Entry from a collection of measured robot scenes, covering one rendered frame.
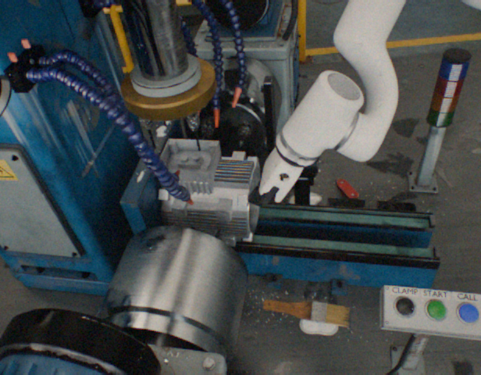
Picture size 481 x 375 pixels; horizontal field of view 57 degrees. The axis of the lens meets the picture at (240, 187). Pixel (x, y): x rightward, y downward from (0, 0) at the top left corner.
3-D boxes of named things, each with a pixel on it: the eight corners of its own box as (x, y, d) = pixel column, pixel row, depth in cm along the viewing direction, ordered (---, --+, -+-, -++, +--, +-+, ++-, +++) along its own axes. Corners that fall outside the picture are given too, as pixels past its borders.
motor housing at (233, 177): (170, 248, 107) (151, 194, 93) (190, 191, 120) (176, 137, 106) (251, 256, 103) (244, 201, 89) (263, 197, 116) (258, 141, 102)
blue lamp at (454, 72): (440, 80, 102) (444, 63, 99) (436, 67, 107) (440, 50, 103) (468, 81, 101) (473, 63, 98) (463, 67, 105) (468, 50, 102)
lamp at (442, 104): (432, 112, 109) (436, 97, 106) (429, 98, 113) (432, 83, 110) (457, 113, 108) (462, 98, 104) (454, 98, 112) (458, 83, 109)
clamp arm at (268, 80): (266, 169, 112) (259, 83, 94) (268, 162, 114) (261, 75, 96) (279, 170, 111) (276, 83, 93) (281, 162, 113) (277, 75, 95)
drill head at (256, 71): (183, 184, 123) (164, 111, 105) (215, 99, 150) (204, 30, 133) (272, 190, 118) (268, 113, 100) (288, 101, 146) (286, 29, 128)
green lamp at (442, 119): (428, 126, 112) (432, 112, 109) (425, 112, 116) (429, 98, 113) (453, 127, 111) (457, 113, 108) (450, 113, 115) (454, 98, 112)
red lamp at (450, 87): (436, 97, 106) (440, 80, 102) (432, 83, 110) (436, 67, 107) (462, 98, 104) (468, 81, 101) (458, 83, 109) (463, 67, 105)
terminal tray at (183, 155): (162, 192, 99) (154, 169, 94) (175, 160, 106) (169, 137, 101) (213, 196, 96) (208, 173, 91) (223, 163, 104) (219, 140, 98)
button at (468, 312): (457, 322, 73) (460, 321, 72) (456, 304, 75) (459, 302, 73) (476, 324, 73) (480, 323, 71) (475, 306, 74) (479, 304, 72)
